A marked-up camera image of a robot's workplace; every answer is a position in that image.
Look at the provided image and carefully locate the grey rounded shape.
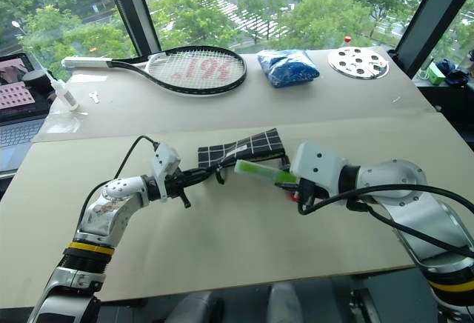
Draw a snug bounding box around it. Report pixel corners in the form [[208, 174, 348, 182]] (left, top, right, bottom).
[[267, 283, 303, 323]]

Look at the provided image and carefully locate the round black speaker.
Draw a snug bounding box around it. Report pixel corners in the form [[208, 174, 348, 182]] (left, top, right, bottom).
[[21, 70, 48, 89]]

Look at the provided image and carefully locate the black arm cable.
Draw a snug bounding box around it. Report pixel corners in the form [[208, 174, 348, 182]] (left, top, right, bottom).
[[77, 135, 160, 235], [345, 200, 474, 256], [297, 184, 474, 216]]

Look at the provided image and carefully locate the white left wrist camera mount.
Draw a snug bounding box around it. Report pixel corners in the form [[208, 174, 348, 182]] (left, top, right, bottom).
[[150, 144, 182, 203]]

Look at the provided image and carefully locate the green box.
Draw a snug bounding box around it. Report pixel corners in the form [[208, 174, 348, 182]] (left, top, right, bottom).
[[424, 59, 447, 87]]

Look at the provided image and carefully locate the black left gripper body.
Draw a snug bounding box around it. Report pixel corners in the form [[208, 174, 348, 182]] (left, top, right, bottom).
[[164, 169, 194, 210]]

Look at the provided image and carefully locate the laptop computer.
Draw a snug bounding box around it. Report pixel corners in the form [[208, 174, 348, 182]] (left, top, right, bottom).
[[0, 52, 53, 174]]

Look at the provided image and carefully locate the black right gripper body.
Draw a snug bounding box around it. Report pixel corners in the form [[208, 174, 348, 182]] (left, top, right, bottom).
[[296, 177, 330, 210]]

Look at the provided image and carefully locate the black window frame pillar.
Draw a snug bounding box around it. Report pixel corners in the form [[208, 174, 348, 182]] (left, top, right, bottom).
[[100, 0, 162, 58]]

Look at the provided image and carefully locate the black white grid pouch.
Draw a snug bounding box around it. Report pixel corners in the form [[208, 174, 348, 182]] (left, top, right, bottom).
[[197, 127, 288, 176]]

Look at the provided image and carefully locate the dark blue cloth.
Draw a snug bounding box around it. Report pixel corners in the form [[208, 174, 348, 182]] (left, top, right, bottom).
[[435, 58, 474, 87]]

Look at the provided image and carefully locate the white syringe tube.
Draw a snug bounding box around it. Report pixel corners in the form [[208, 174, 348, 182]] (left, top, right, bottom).
[[30, 50, 81, 113]]

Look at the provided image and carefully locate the dark window frame pillar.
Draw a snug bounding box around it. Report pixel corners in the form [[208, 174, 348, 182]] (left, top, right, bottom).
[[393, 0, 474, 79]]

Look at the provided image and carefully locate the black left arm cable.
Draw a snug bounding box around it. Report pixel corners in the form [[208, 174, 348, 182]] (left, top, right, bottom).
[[77, 135, 160, 235]]

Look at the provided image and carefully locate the round white perforated disc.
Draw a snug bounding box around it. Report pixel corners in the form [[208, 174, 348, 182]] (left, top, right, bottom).
[[327, 46, 390, 80]]

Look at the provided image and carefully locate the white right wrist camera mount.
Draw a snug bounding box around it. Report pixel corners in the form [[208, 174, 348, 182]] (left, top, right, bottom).
[[289, 142, 350, 191]]

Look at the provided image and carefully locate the blue plastic bag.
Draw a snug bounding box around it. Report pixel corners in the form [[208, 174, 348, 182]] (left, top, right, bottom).
[[256, 49, 321, 89]]

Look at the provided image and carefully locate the clear plastic sheet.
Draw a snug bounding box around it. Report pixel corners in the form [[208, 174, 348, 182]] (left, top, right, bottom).
[[43, 110, 89, 134]]

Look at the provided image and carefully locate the black white tennis racket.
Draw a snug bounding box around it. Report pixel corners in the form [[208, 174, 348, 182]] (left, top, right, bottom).
[[61, 46, 248, 98]]

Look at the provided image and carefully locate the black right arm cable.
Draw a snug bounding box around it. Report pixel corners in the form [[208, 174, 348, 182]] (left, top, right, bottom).
[[345, 200, 474, 256], [297, 184, 474, 216]]

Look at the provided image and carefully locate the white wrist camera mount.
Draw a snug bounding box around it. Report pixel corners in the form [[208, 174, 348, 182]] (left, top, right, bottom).
[[150, 144, 182, 203], [289, 142, 350, 191]]

